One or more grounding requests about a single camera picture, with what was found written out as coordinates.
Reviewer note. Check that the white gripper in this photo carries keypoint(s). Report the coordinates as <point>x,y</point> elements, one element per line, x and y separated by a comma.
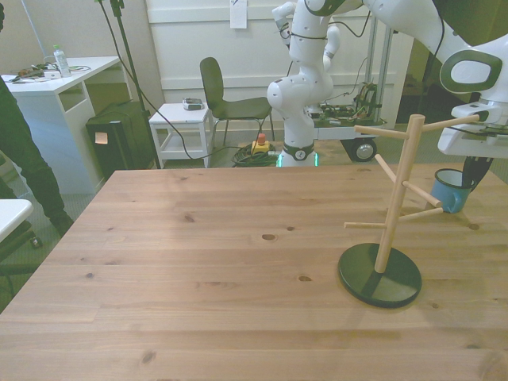
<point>476,147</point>

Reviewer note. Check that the blue enamel mug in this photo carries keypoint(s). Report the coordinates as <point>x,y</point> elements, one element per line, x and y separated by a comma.
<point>451,197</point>

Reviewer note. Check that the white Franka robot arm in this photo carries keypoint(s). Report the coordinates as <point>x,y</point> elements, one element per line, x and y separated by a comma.
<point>305,79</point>

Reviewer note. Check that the wooden mug tree black base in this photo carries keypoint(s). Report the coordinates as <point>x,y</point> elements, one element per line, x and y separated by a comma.
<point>397,190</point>

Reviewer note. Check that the wheeled cart with electronics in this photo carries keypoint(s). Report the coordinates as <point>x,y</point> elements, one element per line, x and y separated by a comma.
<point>357,115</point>

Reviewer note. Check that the yellow emergency stop button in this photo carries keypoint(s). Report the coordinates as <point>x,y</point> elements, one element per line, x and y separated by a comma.
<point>260,145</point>

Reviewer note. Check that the dark moulded chair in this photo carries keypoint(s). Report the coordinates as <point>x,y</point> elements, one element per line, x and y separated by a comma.
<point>216,99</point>

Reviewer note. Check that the white paper sheet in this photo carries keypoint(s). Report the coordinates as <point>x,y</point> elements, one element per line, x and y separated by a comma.
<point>238,14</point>

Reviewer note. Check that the grey handheld device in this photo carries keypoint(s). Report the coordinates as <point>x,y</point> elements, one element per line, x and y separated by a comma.
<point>193,104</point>

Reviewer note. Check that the small white side table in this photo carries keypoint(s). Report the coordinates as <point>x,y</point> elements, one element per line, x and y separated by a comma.
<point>178,115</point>

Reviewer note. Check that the black suitcase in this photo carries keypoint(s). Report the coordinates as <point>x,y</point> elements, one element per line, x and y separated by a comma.
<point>119,139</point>

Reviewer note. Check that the orange sticky note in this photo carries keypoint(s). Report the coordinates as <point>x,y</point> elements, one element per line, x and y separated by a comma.
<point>101,138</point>

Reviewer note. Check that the clear plastic bottle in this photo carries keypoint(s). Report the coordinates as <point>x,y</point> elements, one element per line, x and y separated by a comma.
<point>62,63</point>

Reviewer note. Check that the white desk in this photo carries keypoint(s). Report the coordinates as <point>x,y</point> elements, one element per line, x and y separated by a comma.
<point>47,103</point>

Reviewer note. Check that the small white box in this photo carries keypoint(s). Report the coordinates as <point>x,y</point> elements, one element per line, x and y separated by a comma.
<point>51,74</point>

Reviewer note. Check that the person in dark trousers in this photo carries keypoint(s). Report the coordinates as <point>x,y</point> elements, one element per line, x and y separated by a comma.
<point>28,158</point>

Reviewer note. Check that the white rounded table top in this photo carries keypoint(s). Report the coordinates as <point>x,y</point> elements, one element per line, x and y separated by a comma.
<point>12,214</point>

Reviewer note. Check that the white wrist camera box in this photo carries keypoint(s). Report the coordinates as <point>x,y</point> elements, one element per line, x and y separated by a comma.
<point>468,111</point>

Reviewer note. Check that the black camera tripod stand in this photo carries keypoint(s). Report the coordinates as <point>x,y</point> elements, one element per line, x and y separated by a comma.
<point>131,79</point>

